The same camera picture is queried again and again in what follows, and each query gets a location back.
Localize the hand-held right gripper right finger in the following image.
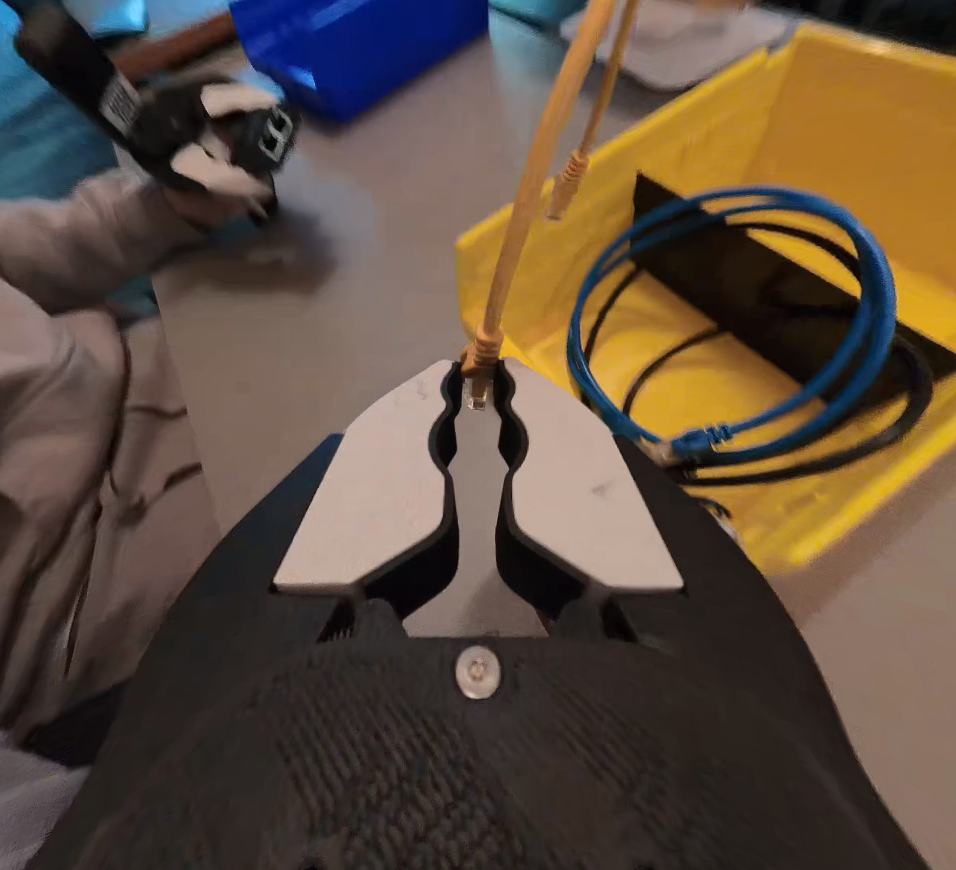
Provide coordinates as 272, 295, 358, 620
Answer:
496, 360, 684, 621

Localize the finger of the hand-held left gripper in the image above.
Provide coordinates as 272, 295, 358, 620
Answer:
170, 141, 273, 199
200, 82, 281, 120

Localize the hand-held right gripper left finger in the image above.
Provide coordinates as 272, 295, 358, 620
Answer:
272, 360, 458, 613

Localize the black ethernet splitter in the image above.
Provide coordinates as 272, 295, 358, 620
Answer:
239, 104, 298, 172

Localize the blue network cable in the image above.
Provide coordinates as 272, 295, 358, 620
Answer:
566, 186, 897, 468

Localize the yellow network cable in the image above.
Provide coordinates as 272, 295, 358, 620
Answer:
459, 0, 826, 414

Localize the black network cable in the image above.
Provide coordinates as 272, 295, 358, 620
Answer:
583, 220, 935, 490

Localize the yellow plastic bin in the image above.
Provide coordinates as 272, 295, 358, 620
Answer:
456, 22, 956, 576

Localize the person's left forearm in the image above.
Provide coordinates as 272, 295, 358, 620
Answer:
0, 168, 203, 318

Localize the grey desk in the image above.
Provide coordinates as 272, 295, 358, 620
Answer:
149, 11, 956, 870

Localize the person's left hand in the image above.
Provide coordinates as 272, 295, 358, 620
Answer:
168, 175, 281, 229

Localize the blue plastic bin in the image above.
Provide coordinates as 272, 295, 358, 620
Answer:
228, 0, 490, 124

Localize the black bin divider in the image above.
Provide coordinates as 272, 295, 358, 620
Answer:
631, 171, 956, 400

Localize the person's grey clothing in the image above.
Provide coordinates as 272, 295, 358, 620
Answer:
0, 280, 225, 870

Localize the grey stand base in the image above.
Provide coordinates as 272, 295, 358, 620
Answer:
560, 0, 796, 90

